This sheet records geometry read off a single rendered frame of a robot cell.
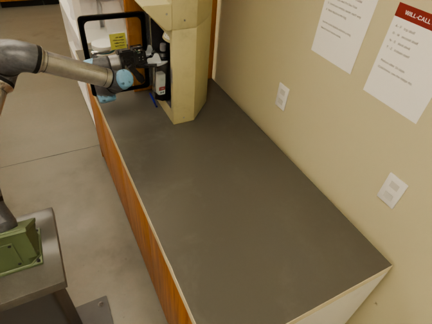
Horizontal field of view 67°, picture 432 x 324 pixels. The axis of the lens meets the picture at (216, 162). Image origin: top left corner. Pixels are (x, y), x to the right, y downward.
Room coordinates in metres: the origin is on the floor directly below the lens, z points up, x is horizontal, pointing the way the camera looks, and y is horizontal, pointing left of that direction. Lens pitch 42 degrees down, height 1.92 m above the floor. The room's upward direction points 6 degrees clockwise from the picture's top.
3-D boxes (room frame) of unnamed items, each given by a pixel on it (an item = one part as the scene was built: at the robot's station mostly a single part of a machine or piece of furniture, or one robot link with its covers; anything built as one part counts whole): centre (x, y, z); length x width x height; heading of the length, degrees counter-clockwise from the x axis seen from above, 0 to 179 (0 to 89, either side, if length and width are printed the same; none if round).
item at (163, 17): (1.44, 0.36, 1.46); 0.32 x 0.12 x 0.10; 31
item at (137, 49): (1.38, 0.42, 1.25); 0.12 x 0.08 x 0.09; 121
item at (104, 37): (1.51, 0.53, 1.19); 0.30 x 0.01 x 0.40; 121
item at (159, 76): (1.45, 0.30, 1.15); 0.11 x 0.11 x 0.21
